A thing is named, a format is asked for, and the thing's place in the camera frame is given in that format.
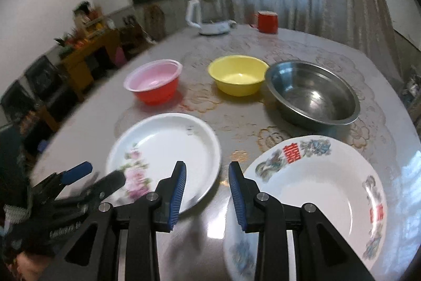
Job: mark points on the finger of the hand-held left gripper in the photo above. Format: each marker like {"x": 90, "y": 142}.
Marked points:
{"x": 77, "y": 170}
{"x": 110, "y": 182}

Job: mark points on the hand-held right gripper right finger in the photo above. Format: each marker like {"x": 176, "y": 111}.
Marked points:
{"x": 236, "y": 198}

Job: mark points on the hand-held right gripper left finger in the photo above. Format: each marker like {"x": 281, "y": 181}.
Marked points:
{"x": 177, "y": 198}

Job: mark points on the white floral plate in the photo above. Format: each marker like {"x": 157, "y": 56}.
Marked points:
{"x": 171, "y": 142}

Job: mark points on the white dragon print plate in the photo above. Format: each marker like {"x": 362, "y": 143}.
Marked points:
{"x": 315, "y": 185}

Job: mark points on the stainless steel basin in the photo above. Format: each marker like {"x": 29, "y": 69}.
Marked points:
{"x": 312, "y": 96}

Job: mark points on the yellow plastic bowl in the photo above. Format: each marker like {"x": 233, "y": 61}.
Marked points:
{"x": 236, "y": 70}

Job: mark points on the person's left hand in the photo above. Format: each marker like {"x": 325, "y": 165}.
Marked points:
{"x": 26, "y": 267}

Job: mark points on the black chair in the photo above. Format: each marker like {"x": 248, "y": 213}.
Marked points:
{"x": 16, "y": 101}
{"x": 42, "y": 75}

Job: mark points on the red plastic bowl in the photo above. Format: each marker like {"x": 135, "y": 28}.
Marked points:
{"x": 154, "y": 93}

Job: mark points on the wooden desk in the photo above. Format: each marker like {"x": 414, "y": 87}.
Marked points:
{"x": 85, "y": 52}

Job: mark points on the pink bag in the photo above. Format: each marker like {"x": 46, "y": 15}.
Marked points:
{"x": 119, "y": 57}

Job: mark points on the cluttered desk shelf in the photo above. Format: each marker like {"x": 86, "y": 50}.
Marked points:
{"x": 87, "y": 21}

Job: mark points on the wooden chair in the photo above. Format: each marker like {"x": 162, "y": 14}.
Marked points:
{"x": 154, "y": 21}

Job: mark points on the white electric glass kettle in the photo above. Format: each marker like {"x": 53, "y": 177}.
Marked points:
{"x": 210, "y": 26}

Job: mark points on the red mug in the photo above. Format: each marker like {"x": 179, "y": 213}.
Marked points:
{"x": 267, "y": 22}

